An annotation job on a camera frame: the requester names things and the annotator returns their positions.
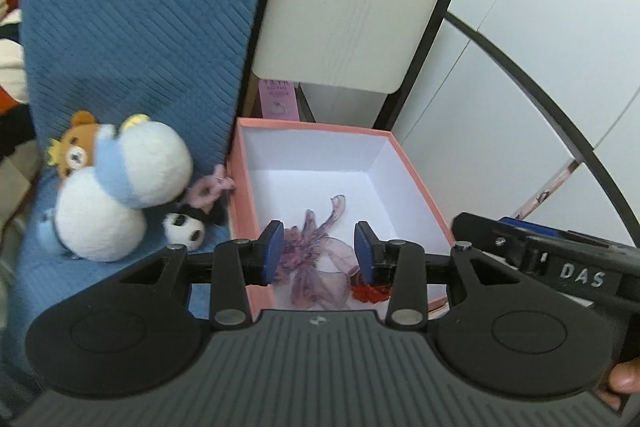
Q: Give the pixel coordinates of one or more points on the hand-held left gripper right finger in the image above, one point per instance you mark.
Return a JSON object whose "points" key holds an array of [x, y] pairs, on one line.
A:
{"points": [[364, 254]]}

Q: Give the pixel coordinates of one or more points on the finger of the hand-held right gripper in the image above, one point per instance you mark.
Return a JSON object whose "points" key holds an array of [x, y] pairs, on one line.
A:
{"points": [[475, 227]]}

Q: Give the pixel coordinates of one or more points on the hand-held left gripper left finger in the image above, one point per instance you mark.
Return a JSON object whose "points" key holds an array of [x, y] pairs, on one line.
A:
{"points": [[272, 254]]}

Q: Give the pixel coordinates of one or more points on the purple sheer ribbon bow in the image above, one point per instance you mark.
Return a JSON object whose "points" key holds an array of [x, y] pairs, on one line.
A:
{"points": [[310, 252]]}

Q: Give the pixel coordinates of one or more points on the small panda plush toy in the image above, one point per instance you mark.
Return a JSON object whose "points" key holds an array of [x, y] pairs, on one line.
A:
{"points": [[184, 227]]}

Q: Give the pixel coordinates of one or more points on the pink cardboard box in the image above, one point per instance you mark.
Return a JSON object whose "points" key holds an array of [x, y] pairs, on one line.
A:
{"points": [[320, 167]]}

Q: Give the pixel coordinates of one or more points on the white and blue penguin plush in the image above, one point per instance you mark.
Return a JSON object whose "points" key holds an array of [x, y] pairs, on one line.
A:
{"points": [[100, 227]]}

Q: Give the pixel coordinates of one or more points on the brown bear plush toy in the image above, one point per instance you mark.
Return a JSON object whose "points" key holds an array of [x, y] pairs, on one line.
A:
{"points": [[77, 149]]}

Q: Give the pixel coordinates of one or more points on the person's right hand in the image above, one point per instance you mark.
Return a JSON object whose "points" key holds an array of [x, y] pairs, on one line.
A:
{"points": [[625, 377]]}

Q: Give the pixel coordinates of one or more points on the red beaded ornament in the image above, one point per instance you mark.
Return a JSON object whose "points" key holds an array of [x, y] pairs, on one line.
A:
{"points": [[367, 293]]}

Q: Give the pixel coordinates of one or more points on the black round hoop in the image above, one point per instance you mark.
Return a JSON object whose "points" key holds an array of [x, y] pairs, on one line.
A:
{"points": [[565, 117]]}

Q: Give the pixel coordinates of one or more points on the small pink carton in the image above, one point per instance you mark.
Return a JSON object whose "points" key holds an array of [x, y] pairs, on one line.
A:
{"points": [[277, 102]]}

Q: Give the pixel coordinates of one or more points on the white wardrobe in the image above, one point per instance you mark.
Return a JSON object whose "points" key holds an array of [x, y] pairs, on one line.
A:
{"points": [[525, 32]]}

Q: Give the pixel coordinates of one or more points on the blue quilted chair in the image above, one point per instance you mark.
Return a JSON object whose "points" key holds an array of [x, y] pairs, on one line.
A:
{"points": [[140, 17]]}

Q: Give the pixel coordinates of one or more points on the red black white striped blanket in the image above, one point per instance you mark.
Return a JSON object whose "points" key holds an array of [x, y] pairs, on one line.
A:
{"points": [[10, 72]]}

